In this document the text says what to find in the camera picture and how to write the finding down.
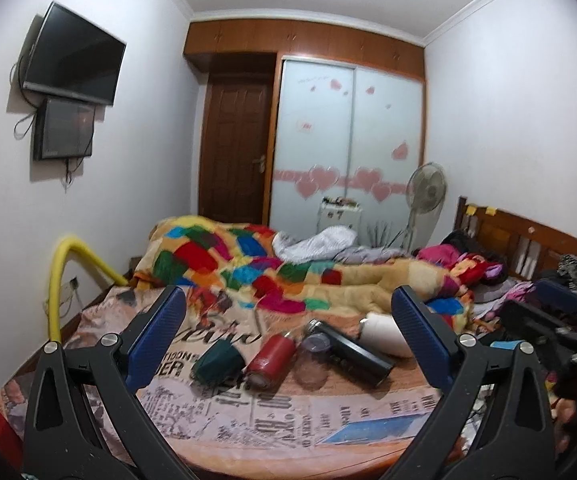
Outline dark green cup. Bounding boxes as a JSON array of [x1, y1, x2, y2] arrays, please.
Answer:
[[191, 339, 246, 387]]

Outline white cup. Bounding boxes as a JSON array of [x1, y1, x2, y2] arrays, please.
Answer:
[[358, 312, 413, 359]]

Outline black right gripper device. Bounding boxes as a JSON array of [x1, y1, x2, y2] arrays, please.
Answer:
[[483, 280, 577, 401]]

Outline newspaper print bed sheet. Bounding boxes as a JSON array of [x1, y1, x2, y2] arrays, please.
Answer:
[[0, 284, 475, 478]]

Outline black thermos bottle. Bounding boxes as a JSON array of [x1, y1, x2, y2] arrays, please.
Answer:
[[305, 320, 395, 388]]

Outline wooden headboard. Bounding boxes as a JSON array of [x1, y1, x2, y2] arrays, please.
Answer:
[[454, 196, 577, 281]]

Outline clear glass jar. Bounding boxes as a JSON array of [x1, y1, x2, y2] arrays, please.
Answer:
[[293, 333, 331, 390]]

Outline red thermos bottle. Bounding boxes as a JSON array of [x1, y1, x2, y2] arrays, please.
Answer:
[[245, 332, 297, 390]]

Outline colourful patchwork blanket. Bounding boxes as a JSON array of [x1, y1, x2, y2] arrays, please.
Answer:
[[134, 216, 471, 330]]

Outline standing electric fan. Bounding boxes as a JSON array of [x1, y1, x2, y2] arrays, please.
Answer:
[[388, 162, 448, 252]]

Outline white grey crumpled cloth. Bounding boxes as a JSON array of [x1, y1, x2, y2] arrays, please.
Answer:
[[272, 226, 358, 264]]

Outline white small cabinet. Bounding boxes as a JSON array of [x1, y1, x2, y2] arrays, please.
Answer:
[[317, 197, 363, 232]]

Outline frosted sliding wardrobe doors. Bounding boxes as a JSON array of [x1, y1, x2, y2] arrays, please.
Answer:
[[269, 58, 424, 247]]

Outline brown wooden door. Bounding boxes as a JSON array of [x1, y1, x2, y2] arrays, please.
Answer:
[[198, 74, 272, 223]]

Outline wooden overhead cabinets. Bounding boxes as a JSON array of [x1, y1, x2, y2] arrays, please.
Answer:
[[183, 18, 425, 80]]

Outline yellow padded bed rail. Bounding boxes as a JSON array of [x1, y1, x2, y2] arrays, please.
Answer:
[[47, 234, 130, 344]]

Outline small black wall monitor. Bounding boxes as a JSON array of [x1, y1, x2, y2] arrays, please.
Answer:
[[32, 98, 95, 162]]

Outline wall mounted black television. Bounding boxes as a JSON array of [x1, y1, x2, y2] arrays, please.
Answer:
[[22, 1, 126, 106]]

